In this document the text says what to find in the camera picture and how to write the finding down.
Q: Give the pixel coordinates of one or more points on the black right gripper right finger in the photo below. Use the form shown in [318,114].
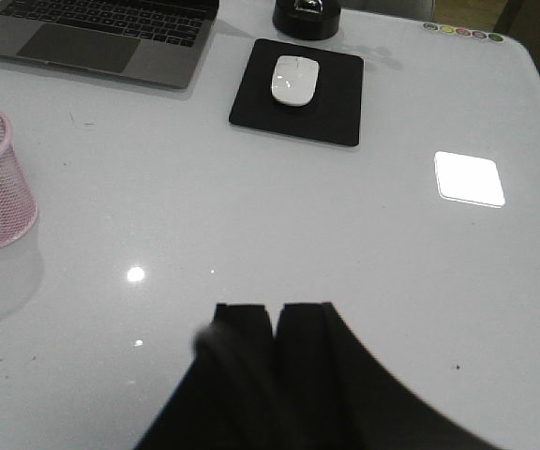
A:
[344,398]

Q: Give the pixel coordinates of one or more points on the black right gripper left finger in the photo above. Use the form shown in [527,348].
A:
[225,400]

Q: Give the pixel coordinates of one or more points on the coloured sticker strip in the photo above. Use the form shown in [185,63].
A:
[463,32]

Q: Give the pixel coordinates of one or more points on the black mouse pad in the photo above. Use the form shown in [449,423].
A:
[332,116]

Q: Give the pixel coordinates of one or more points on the ferris wheel desk ornament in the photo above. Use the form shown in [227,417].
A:
[307,20]

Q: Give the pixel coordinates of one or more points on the pink mesh pen holder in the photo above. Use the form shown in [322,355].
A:
[18,206]

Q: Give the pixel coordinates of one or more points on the white computer mouse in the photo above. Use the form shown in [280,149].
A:
[294,80]

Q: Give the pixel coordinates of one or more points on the grey laptop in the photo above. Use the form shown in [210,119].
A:
[157,42]

